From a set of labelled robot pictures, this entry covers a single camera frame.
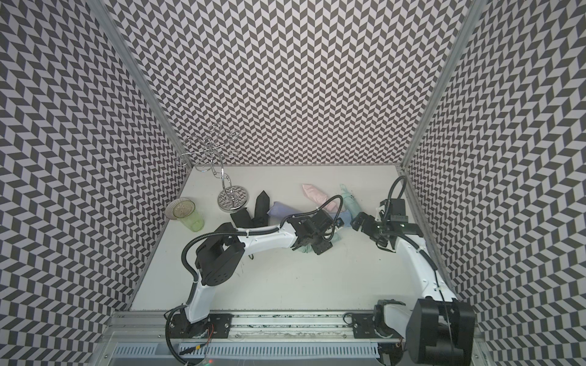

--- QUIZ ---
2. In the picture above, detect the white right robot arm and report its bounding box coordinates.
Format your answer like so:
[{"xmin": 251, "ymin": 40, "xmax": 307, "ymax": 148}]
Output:
[{"xmin": 351, "ymin": 212, "xmax": 476, "ymax": 365}]

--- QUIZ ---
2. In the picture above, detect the green glass cup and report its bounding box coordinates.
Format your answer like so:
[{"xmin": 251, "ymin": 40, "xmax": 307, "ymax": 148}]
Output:
[{"xmin": 175, "ymin": 200, "xmax": 204, "ymax": 232}]

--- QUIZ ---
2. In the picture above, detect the black folded umbrella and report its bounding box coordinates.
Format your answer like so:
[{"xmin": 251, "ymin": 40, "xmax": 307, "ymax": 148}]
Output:
[{"xmin": 230, "ymin": 207, "xmax": 254, "ymax": 228}]

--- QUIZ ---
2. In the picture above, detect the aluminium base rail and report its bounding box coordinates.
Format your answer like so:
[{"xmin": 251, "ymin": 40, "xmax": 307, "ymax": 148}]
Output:
[{"xmin": 89, "ymin": 310, "xmax": 412, "ymax": 365}]

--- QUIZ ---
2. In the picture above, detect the pink ribbed glass bowl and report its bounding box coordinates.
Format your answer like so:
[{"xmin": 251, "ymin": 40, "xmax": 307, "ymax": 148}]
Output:
[{"xmin": 164, "ymin": 198, "xmax": 190, "ymax": 221}]

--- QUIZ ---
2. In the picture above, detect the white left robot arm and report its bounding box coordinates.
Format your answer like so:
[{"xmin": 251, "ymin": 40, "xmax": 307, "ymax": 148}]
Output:
[{"xmin": 165, "ymin": 210, "xmax": 343, "ymax": 339}]

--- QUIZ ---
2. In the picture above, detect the pink umbrella in sleeve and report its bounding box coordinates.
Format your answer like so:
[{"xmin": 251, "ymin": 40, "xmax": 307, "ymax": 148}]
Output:
[{"xmin": 302, "ymin": 184, "xmax": 339, "ymax": 213}]

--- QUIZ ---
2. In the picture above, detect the blue umbrella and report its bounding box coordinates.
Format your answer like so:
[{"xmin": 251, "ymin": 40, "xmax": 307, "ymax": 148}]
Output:
[{"xmin": 329, "ymin": 210, "xmax": 352, "ymax": 227}]

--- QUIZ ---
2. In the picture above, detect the aluminium corner post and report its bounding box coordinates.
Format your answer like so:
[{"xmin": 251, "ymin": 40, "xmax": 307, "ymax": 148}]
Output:
[
  {"xmin": 401, "ymin": 0, "xmax": 488, "ymax": 171},
  {"xmin": 86, "ymin": 0, "xmax": 193, "ymax": 169}
]

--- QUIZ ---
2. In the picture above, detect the aluminium corner post right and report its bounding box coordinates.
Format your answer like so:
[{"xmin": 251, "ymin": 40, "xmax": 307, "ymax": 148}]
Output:
[{"xmin": 401, "ymin": 0, "xmax": 488, "ymax": 171}]

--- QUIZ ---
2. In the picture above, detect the black umbrella sleeve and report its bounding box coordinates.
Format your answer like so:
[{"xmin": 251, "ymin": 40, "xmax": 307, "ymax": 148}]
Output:
[{"xmin": 253, "ymin": 191, "xmax": 270, "ymax": 227}]

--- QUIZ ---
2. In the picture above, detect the aluminium corner post left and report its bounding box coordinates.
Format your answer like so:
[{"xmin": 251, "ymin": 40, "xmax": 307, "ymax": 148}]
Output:
[{"xmin": 86, "ymin": 0, "xmax": 193, "ymax": 169}]

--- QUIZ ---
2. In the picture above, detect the chrome wire stand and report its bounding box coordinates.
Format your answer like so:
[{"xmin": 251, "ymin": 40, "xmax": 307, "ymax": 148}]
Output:
[{"xmin": 179, "ymin": 130, "xmax": 250, "ymax": 214}]

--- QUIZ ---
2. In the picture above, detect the purple umbrella in sleeve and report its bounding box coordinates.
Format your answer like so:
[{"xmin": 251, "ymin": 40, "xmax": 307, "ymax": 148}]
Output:
[{"xmin": 268, "ymin": 201, "xmax": 301, "ymax": 219}]

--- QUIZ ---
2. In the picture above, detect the mint green umbrella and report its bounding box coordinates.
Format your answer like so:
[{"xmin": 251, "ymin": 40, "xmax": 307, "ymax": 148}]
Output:
[{"xmin": 291, "ymin": 233, "xmax": 341, "ymax": 253}]

